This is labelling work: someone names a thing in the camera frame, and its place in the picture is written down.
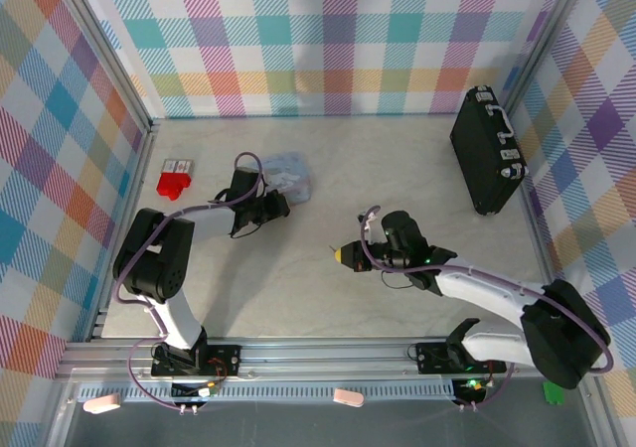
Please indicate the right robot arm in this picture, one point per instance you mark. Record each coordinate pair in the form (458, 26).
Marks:
(477, 288)

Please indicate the small red white card box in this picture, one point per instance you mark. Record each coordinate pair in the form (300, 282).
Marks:
(179, 166)

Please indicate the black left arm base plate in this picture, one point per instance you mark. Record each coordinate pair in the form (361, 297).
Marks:
(223, 360)

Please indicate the green plastic block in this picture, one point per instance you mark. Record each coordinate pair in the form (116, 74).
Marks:
(553, 395)

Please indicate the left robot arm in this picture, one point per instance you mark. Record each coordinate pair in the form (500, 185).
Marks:
(159, 258)

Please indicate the wide aluminium base rail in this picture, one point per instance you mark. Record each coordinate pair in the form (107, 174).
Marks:
(323, 357)

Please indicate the clear plastic bag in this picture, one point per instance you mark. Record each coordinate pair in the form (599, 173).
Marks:
(290, 176)

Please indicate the aluminium frame post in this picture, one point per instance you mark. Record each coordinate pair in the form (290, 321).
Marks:
(99, 49)
(546, 40)

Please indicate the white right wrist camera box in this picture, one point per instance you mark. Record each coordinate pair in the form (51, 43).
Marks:
(370, 223)

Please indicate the black briefcase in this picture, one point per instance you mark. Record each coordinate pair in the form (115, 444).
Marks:
(484, 154)

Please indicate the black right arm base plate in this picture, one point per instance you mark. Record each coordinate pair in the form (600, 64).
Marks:
(432, 357)

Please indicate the pink plastic tag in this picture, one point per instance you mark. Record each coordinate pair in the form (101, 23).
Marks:
(102, 403)
(348, 398)

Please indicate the red plastic block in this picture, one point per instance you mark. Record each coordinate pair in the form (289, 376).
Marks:
(173, 186)

